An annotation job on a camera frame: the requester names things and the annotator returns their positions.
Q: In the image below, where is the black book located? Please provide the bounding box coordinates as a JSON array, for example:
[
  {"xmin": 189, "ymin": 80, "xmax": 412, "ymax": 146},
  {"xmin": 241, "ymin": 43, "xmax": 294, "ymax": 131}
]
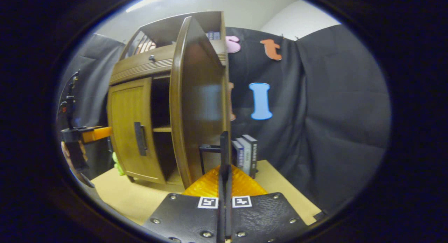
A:
[{"xmin": 242, "ymin": 134, "xmax": 259, "ymax": 180}]

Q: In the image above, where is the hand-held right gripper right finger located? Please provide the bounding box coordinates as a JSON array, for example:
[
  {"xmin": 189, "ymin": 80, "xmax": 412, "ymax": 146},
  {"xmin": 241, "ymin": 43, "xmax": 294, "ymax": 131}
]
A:
[{"xmin": 225, "ymin": 131, "xmax": 310, "ymax": 243}]

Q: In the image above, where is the wooden shoe cabinet door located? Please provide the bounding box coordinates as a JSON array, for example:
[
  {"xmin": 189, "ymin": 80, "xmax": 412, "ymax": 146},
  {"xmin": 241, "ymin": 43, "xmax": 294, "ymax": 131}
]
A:
[
  {"xmin": 170, "ymin": 16, "xmax": 232, "ymax": 189},
  {"xmin": 107, "ymin": 77, "xmax": 167, "ymax": 185}
]

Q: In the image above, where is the grey book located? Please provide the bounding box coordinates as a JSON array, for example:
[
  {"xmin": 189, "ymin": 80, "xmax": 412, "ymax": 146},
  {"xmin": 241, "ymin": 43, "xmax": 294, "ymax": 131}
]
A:
[{"xmin": 236, "ymin": 137, "xmax": 252, "ymax": 176}]

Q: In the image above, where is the wooden double-door shoe cabinet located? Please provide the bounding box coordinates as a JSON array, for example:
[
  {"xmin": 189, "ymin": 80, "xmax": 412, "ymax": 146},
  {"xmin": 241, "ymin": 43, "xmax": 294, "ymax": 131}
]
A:
[{"xmin": 107, "ymin": 11, "xmax": 233, "ymax": 187}]

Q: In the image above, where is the green frog toy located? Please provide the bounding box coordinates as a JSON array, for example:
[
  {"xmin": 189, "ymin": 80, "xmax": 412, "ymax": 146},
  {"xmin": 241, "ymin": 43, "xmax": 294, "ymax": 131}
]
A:
[{"xmin": 112, "ymin": 152, "xmax": 125, "ymax": 176}]

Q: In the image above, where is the black tripod stand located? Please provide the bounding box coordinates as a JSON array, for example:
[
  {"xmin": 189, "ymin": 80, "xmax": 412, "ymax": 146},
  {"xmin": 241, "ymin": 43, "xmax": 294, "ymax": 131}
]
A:
[{"xmin": 57, "ymin": 71, "xmax": 79, "ymax": 130}]

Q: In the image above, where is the black backdrop cloth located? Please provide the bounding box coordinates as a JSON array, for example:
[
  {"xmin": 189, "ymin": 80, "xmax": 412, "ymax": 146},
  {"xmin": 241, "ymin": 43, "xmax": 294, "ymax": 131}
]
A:
[{"xmin": 56, "ymin": 25, "xmax": 392, "ymax": 215}]

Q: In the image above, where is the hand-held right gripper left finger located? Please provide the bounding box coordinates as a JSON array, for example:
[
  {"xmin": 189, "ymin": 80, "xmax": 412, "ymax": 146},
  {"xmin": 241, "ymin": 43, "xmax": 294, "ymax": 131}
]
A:
[{"xmin": 143, "ymin": 131, "xmax": 226, "ymax": 243}]

